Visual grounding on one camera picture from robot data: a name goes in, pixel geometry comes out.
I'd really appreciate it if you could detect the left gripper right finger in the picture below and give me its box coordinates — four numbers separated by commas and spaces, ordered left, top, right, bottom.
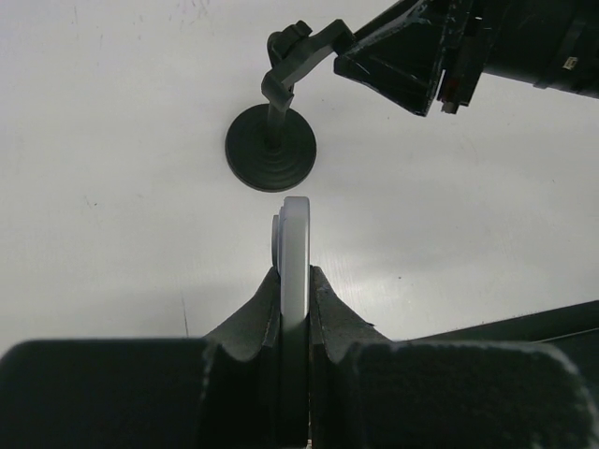
310, 268, 598, 448

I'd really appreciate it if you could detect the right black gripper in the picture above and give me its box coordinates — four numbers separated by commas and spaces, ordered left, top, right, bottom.
333, 1, 598, 117

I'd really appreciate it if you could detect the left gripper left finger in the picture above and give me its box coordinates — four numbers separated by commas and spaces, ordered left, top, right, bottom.
1, 270, 280, 448

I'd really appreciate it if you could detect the black phone stand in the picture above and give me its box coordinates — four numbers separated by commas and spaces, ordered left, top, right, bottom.
225, 20, 354, 193

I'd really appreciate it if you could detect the black smartphone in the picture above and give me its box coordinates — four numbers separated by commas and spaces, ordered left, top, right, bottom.
271, 196, 310, 448

